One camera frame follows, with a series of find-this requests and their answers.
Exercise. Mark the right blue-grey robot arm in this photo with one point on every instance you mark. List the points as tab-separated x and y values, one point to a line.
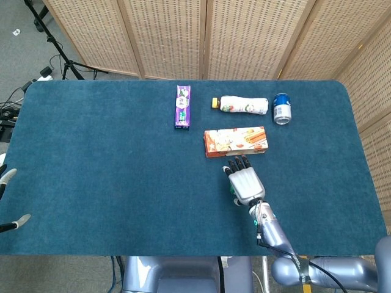
275	235

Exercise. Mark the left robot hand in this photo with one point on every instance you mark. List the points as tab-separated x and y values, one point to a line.
7	178

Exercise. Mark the white power strip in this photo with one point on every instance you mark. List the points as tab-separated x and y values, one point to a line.
46	73

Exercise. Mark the black tripod stand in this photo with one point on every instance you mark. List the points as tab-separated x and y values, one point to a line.
50	39

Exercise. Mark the blue white drink can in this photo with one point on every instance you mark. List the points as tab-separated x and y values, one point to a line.
282	109

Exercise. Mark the white paper scrap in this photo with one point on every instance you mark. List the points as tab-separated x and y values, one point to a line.
16	31

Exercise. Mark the blue-grey robot torso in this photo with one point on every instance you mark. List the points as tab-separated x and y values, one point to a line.
183	274

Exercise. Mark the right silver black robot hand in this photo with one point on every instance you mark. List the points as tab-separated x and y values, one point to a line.
246	183

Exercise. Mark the yellow floor tape strip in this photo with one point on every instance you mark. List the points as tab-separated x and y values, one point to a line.
306	288

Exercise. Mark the purple toothpaste box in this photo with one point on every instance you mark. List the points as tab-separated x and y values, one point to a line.
182	107

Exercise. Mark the white drink bottle yellow cap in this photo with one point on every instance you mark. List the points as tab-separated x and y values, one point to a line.
242	105

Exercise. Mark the orange biscuit roll box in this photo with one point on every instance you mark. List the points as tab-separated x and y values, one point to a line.
235	142

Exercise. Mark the blue felt table mat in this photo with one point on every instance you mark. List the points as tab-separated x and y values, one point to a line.
122	171

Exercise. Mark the metal table leg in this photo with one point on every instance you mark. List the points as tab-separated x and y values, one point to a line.
265	274

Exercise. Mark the wooden woven screen panel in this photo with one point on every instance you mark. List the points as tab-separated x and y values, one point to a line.
342	27
375	100
165	36
91	33
253	36

